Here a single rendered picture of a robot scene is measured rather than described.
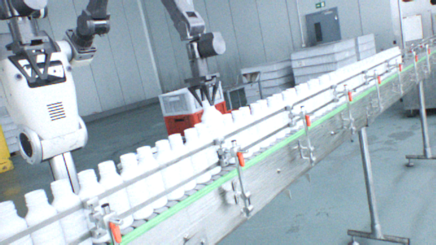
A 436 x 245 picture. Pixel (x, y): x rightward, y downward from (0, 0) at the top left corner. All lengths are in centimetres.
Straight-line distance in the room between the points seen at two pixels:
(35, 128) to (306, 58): 680
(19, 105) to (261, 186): 89
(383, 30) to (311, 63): 401
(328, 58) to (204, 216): 677
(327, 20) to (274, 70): 399
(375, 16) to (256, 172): 1039
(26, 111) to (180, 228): 74
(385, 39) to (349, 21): 112
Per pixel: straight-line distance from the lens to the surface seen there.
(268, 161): 134
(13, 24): 102
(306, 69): 790
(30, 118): 148
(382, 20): 1146
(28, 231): 83
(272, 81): 844
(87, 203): 85
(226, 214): 117
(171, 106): 372
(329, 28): 1190
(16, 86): 147
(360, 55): 918
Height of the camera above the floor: 136
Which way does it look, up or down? 10 degrees down
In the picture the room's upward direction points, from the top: 12 degrees counter-clockwise
